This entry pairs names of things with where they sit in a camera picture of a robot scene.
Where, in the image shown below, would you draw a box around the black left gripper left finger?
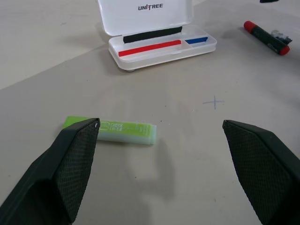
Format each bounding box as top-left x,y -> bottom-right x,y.
0,118 -> 101,225

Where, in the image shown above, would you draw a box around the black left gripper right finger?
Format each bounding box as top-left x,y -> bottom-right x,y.
222,120 -> 300,225

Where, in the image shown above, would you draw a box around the dark green marker red caps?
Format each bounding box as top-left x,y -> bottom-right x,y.
243,20 -> 291,56

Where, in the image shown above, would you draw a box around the small clear black sharpener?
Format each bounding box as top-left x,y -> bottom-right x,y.
270,29 -> 293,45

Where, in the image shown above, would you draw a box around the green eraser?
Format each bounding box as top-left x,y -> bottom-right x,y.
62,115 -> 157,146

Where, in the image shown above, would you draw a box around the white rectangular case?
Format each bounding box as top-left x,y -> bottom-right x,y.
96,0 -> 218,72

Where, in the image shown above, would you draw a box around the blue tape strip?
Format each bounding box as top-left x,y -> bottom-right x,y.
184,37 -> 209,45

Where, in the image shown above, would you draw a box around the grey-beige table mat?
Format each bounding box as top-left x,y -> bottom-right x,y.
0,0 -> 300,225

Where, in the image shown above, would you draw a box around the black foam strip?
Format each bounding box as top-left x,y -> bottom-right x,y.
122,26 -> 183,45

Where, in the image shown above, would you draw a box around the red tape strip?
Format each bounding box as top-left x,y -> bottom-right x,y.
118,39 -> 181,58

